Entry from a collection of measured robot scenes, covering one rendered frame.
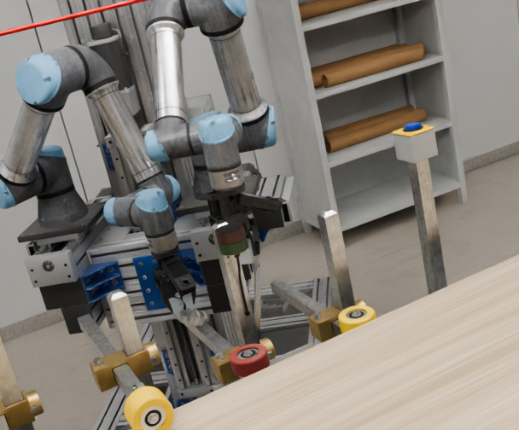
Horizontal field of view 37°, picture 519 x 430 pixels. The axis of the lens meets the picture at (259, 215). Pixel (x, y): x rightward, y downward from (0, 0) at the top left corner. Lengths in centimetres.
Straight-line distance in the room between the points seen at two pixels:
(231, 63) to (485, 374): 105
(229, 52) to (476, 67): 340
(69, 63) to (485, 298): 113
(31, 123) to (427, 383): 121
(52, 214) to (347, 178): 276
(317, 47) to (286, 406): 338
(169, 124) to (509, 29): 389
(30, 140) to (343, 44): 287
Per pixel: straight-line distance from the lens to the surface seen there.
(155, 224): 192
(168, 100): 182
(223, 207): 169
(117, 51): 232
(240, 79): 208
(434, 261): 193
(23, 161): 220
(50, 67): 198
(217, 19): 197
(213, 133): 164
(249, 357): 163
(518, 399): 139
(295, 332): 317
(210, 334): 186
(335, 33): 468
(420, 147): 181
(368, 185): 491
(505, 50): 542
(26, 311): 440
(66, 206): 238
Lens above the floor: 169
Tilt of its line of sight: 19 degrees down
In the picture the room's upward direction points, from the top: 13 degrees counter-clockwise
